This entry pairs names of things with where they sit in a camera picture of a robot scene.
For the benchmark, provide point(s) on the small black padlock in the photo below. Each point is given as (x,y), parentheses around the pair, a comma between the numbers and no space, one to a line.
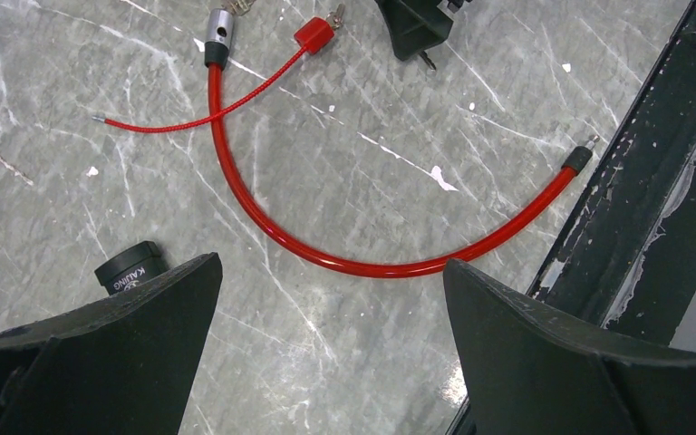
(132,267)

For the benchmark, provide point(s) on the silver key bunch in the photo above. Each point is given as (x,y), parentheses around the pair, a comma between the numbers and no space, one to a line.
(238,7)

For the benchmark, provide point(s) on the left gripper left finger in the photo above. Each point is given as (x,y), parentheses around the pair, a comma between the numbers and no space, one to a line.
(124,364)

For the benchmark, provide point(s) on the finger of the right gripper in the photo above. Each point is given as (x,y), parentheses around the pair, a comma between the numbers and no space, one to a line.
(415,26)

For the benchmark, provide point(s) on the black head car key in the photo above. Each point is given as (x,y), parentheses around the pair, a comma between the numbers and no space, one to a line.
(427,61)

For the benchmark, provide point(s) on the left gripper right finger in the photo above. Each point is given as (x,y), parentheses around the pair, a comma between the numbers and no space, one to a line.
(530,368)

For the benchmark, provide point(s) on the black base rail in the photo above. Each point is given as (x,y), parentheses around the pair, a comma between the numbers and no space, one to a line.
(625,260)

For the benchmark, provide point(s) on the red cable lock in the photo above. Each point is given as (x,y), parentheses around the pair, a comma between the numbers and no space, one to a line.
(312,37)

